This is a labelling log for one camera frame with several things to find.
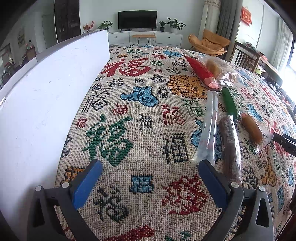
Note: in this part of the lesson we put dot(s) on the clear bread packet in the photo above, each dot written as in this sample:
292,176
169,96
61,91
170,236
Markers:
214,67

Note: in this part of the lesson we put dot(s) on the white sheer curtain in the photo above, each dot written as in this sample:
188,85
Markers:
281,44

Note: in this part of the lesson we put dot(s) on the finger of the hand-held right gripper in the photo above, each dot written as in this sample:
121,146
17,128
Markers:
281,140
290,138

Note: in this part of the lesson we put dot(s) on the wooden stool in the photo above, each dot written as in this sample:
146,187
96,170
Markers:
143,36

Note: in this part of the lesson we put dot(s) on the printed woven blanket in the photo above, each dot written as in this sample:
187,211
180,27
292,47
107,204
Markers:
138,150

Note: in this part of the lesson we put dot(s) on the white cardboard box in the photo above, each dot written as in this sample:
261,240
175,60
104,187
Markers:
34,104

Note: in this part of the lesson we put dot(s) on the orange lounge chair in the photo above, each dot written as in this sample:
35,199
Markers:
210,42

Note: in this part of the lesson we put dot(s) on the covered standing air conditioner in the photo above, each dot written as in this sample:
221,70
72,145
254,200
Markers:
210,16

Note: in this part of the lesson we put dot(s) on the black display cabinet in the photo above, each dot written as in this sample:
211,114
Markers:
67,20

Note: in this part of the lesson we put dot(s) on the brown chocolate bar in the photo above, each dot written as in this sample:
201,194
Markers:
230,148

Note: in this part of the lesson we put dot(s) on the long clear snack packet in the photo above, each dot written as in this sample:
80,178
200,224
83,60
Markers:
208,125

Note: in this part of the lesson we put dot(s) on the grey curtain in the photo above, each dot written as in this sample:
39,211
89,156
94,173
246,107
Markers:
229,23

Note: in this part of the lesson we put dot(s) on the black television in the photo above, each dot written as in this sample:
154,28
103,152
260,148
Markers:
137,19

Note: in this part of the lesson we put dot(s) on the white television cabinet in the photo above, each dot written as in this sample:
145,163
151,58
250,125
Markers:
120,38

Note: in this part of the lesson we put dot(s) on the red wall hanging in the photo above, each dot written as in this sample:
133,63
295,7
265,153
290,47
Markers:
246,15

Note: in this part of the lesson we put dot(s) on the red snack packet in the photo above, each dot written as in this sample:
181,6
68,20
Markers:
200,69

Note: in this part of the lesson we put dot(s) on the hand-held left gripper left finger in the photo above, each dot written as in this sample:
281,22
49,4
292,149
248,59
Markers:
86,185

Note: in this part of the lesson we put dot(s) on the dark wooden chair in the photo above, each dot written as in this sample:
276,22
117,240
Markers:
245,58

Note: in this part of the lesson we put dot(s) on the framed wall picture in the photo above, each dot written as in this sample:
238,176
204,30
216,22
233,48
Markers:
21,38

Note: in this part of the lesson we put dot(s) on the cluttered wooden desk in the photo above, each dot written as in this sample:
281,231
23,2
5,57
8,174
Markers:
270,69

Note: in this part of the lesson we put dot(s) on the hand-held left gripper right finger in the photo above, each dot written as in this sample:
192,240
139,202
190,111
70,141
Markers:
212,185

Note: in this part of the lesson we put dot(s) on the green snack bar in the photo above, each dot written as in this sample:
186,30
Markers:
230,104

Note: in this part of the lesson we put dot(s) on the leafy potted plant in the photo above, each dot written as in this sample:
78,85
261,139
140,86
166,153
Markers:
105,25

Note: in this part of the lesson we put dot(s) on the orange sausage bun packet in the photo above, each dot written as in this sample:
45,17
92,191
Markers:
252,128

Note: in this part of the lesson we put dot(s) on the large green potted plant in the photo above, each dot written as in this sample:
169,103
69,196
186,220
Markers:
174,24

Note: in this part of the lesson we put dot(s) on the red flower arrangement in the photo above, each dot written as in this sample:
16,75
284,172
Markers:
89,26

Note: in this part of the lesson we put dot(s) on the small green potted plant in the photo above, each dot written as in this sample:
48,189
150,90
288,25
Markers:
162,25

